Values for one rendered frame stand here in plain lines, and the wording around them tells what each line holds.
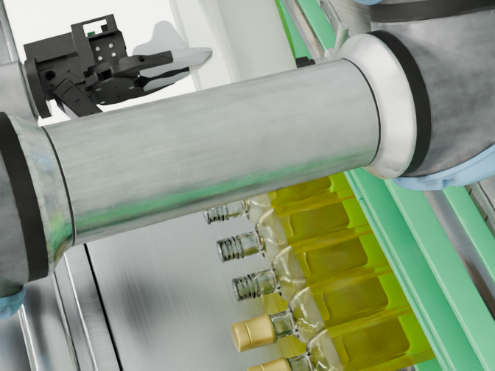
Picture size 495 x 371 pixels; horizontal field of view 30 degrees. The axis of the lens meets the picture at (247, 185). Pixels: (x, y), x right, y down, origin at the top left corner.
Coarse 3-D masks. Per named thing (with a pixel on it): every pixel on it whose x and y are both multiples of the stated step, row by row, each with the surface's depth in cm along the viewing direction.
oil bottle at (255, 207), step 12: (312, 180) 116; (324, 180) 116; (336, 180) 116; (276, 192) 115; (288, 192) 115; (300, 192) 115; (312, 192) 115; (324, 192) 116; (252, 204) 114; (264, 204) 114; (276, 204) 114; (252, 216) 116
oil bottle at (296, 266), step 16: (368, 224) 112; (320, 240) 111; (336, 240) 111; (352, 240) 111; (368, 240) 111; (288, 256) 109; (304, 256) 109; (320, 256) 109; (336, 256) 109; (352, 256) 109; (368, 256) 110; (384, 256) 110; (288, 272) 108; (304, 272) 108; (320, 272) 108; (336, 272) 108; (288, 288) 108
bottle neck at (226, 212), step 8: (240, 200) 115; (216, 208) 115; (224, 208) 115; (232, 208) 115; (240, 208) 115; (208, 216) 114; (216, 216) 115; (224, 216) 115; (232, 216) 116; (208, 224) 115
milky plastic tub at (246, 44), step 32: (192, 0) 111; (224, 0) 94; (256, 0) 95; (192, 32) 109; (224, 32) 92; (256, 32) 94; (288, 32) 98; (224, 64) 109; (256, 64) 93; (288, 64) 94
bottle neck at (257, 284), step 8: (256, 272) 110; (264, 272) 109; (272, 272) 109; (232, 280) 109; (240, 280) 108; (248, 280) 108; (256, 280) 108; (264, 280) 109; (272, 280) 109; (240, 288) 108; (248, 288) 108; (256, 288) 108; (264, 288) 109; (272, 288) 109; (240, 296) 108; (248, 296) 108; (256, 296) 109
